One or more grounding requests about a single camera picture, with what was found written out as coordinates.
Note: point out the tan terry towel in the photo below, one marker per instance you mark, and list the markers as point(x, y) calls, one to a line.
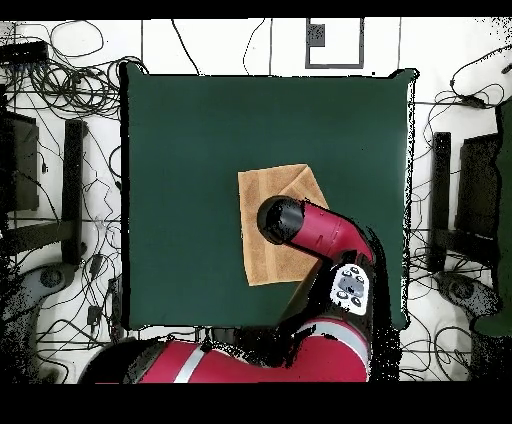
point(272, 264)

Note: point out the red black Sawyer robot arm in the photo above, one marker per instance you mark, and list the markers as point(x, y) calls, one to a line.
point(320, 356)

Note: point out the black flat panel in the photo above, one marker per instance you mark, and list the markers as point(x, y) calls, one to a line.
point(24, 168)
point(478, 184)

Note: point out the dark green table cloth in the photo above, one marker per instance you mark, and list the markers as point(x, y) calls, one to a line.
point(180, 120)

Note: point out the black power strip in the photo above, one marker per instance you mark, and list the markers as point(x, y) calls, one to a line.
point(24, 52)
point(116, 308)

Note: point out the small grey square plate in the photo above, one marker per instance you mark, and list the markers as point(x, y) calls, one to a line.
point(317, 35)

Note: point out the black power adapter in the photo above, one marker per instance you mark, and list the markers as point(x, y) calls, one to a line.
point(94, 315)
point(474, 102)

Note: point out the green cloth cover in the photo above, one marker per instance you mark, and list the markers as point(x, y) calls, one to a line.
point(506, 200)

